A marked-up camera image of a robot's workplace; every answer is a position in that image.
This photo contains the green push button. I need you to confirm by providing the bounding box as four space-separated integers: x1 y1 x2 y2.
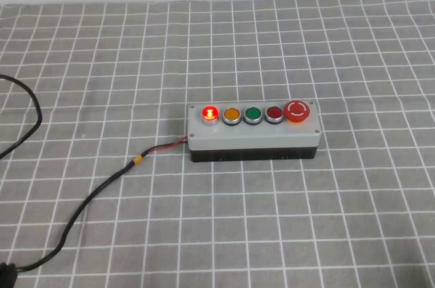
243 107 263 126

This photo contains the yellow push button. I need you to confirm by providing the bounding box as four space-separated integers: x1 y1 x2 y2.
222 107 241 126

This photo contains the grey checked tablecloth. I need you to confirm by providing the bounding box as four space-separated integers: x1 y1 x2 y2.
1 0 434 287

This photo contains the red emergency stop button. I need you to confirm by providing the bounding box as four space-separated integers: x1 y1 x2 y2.
283 100 310 124

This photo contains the dark red push button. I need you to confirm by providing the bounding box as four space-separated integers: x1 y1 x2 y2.
264 106 283 124

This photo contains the black cable connector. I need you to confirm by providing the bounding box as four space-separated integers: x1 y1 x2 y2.
0 262 18 288

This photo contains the grey button switch box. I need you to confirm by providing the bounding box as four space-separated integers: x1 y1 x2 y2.
187 100 321 162

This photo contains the black cable loop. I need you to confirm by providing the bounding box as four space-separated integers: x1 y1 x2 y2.
0 74 43 160

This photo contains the black power cable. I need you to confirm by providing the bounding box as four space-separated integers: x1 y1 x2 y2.
13 135 190 274

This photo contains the lit red indicator lamp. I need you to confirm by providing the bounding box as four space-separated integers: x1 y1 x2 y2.
201 105 220 126

